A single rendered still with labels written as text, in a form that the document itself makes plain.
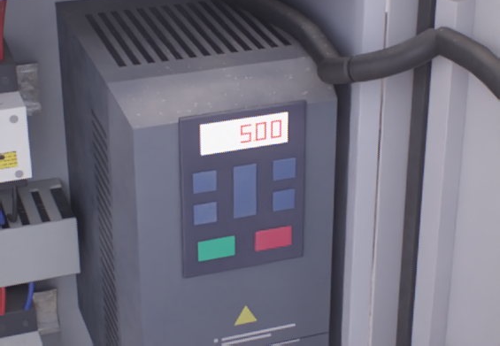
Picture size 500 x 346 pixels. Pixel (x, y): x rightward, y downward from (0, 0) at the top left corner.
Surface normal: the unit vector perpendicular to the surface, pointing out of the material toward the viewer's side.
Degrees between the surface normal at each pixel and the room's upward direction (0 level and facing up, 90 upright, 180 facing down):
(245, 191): 90
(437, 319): 90
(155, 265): 90
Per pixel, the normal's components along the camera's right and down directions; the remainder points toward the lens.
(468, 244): -0.86, 0.22
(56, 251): 0.33, 0.41
